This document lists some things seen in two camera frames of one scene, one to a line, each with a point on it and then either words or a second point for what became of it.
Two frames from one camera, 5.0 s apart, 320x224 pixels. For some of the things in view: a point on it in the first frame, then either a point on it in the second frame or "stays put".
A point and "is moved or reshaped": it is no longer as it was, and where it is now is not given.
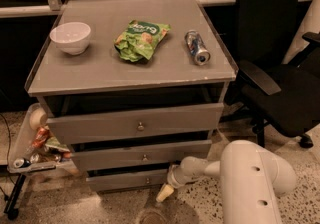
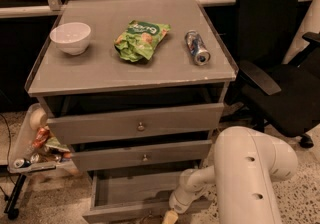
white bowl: x=71 y=38 stays put
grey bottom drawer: x=135 y=180 is moved or reshaped
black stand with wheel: x=10 y=209 stays put
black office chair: x=279 y=77 stays put
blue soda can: x=195 y=45 stays put
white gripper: x=175 y=177 → x=177 y=204
